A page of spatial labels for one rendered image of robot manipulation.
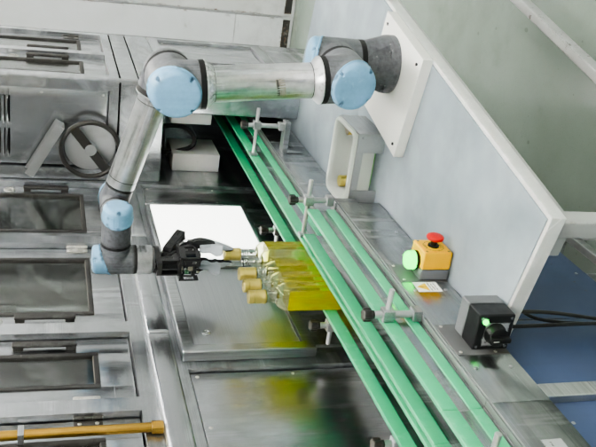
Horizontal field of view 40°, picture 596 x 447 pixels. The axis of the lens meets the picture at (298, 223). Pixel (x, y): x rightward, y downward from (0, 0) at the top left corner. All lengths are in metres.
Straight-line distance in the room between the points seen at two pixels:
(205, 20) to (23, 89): 2.96
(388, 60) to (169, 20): 3.69
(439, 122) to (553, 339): 0.56
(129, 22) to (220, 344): 3.88
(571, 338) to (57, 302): 1.30
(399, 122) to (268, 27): 3.77
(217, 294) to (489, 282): 0.83
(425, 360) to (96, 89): 1.68
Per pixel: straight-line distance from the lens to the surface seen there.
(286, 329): 2.15
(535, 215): 1.62
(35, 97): 2.94
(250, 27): 5.81
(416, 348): 1.67
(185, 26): 5.73
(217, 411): 1.90
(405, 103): 2.10
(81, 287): 2.36
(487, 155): 1.78
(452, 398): 1.55
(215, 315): 2.18
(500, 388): 1.58
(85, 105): 2.95
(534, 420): 1.53
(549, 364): 1.75
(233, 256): 2.21
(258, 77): 1.93
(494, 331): 1.64
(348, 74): 1.95
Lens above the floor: 1.64
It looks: 17 degrees down
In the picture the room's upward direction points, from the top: 89 degrees counter-clockwise
